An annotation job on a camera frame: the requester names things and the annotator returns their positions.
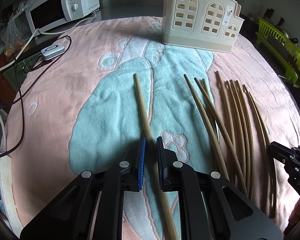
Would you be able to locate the small white blue device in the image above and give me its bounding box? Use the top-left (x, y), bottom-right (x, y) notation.
top-left (40, 44), bottom-right (65, 61)

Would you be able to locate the cream plastic utensil holder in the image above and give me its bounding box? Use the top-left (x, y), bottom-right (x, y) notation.
top-left (161, 0), bottom-right (244, 53)

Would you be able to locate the lime green dish rack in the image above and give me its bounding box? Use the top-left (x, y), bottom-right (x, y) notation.
top-left (256, 17), bottom-right (300, 88)

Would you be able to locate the black thin cable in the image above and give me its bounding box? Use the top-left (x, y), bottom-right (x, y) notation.
top-left (0, 35), bottom-right (72, 162)

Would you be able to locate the white microwave oven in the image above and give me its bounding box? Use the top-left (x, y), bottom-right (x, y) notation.
top-left (12, 0), bottom-right (100, 36)

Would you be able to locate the pink and teal towel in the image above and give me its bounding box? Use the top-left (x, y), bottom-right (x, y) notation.
top-left (6, 17), bottom-right (300, 239)

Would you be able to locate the person's right hand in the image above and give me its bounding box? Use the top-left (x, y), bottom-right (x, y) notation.
top-left (285, 199), bottom-right (300, 239)

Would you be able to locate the plastic bag with food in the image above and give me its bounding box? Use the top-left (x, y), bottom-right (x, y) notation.
top-left (0, 18), bottom-right (24, 59)

